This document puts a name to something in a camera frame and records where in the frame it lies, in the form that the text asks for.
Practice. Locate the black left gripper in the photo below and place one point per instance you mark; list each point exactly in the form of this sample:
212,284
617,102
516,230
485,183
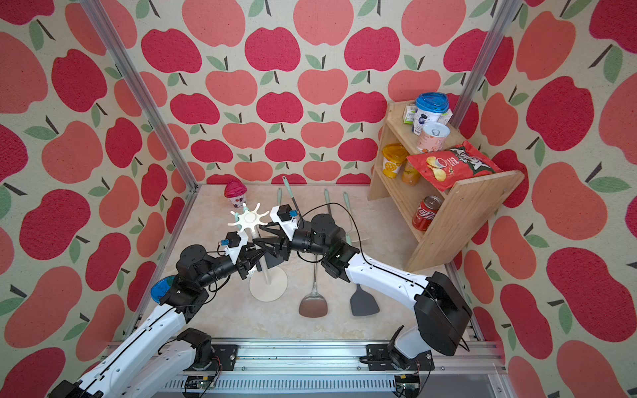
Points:
248,262

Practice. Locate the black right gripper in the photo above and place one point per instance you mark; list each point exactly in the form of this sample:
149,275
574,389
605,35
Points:
282,244

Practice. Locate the white utensil rack stand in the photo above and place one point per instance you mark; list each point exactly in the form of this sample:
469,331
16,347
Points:
265,284

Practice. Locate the beige spatula mint handle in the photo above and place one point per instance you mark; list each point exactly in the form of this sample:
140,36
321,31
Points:
354,235

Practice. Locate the grey slotted utensil mint handle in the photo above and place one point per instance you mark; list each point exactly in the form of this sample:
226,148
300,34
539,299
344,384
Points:
362,303

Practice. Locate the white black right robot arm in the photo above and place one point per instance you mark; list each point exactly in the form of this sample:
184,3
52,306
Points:
441,312

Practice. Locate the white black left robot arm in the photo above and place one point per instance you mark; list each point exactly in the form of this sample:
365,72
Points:
164,345

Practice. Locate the pink lid yogurt cup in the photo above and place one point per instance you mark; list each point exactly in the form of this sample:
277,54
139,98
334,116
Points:
236,193

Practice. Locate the blue plastic bowl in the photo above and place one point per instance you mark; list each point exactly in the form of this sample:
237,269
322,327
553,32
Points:
161,288

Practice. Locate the yellow mango cup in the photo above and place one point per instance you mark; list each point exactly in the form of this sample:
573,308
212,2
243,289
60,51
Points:
394,156

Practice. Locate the orange schweppes can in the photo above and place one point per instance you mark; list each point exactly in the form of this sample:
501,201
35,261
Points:
410,175

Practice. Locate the wooden shelf unit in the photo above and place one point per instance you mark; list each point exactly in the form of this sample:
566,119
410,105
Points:
465,209

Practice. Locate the red cola can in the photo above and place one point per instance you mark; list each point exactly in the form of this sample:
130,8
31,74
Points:
426,212

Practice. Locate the red chips bag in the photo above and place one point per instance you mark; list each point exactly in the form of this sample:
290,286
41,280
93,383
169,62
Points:
445,168

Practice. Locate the small green white carton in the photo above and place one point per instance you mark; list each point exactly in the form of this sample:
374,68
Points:
409,113

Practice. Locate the pink tin can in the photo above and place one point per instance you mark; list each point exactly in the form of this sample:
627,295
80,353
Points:
432,137

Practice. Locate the blue lid yogurt tub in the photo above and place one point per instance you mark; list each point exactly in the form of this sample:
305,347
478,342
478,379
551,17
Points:
431,107

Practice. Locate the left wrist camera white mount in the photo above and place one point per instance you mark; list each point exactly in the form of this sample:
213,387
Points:
234,242

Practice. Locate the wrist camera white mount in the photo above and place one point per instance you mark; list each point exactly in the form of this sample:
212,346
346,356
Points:
286,218
234,242

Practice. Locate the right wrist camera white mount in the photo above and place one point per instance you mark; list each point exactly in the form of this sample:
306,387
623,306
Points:
286,218

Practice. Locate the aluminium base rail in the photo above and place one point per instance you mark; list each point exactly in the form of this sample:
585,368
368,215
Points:
320,368

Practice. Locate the aluminium corner post left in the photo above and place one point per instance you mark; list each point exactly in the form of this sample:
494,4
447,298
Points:
108,34

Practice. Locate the aluminium corner post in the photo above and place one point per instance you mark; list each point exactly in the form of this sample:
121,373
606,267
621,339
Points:
503,17
108,34

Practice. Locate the aluminium corner post right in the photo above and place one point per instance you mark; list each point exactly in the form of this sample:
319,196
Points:
503,17

